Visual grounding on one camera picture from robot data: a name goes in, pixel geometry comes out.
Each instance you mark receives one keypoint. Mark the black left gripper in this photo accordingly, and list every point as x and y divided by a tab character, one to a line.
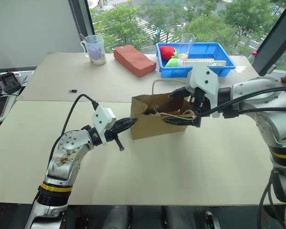
110	134

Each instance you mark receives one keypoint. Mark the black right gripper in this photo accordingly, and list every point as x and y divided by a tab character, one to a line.
199	100

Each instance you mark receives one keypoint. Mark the brown paper bag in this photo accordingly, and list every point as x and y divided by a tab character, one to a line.
152	126

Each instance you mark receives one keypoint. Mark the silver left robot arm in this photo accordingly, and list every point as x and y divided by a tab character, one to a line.
66	157

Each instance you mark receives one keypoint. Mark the green plush toy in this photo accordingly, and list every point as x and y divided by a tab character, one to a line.
173	63

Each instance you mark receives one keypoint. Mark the white patterned box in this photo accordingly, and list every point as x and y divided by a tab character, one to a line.
201	59

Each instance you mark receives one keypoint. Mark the red strawberry plush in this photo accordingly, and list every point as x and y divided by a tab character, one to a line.
167	53

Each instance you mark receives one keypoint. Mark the white flat box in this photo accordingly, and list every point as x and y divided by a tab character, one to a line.
218	63

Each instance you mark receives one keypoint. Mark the clear plastic cup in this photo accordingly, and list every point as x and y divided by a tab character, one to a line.
187	45

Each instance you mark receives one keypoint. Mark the blue plastic bin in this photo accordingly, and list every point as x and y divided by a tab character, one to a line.
209	51

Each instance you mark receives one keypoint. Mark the small black usb stick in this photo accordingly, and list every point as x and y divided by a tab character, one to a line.
73	90

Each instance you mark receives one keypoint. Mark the red brick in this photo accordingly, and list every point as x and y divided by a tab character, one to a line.
134	60

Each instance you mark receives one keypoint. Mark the white paper slip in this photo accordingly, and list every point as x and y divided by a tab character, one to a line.
240	69

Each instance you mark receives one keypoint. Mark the clear plastic measuring jug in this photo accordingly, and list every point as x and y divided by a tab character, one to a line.
97	52

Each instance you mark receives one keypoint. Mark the red capped plastic bottle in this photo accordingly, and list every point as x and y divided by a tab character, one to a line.
253	57

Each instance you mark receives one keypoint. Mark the thin stirring stick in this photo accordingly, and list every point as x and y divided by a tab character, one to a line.
83	37

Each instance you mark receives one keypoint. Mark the black wrist watch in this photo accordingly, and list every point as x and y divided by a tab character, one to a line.
285	80

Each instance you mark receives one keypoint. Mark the white side desk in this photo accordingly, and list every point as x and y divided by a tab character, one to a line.
26	74

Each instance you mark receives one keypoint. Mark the black charger device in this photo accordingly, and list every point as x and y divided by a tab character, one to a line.
10	82

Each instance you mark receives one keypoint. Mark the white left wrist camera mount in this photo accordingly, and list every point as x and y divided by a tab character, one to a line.
102	119

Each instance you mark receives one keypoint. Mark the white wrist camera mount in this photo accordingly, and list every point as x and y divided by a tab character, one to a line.
102	119
205	78

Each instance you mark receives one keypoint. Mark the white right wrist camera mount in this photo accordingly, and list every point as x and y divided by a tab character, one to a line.
205	78

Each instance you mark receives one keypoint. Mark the black window frame post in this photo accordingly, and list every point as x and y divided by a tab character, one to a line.
82	23
276	38

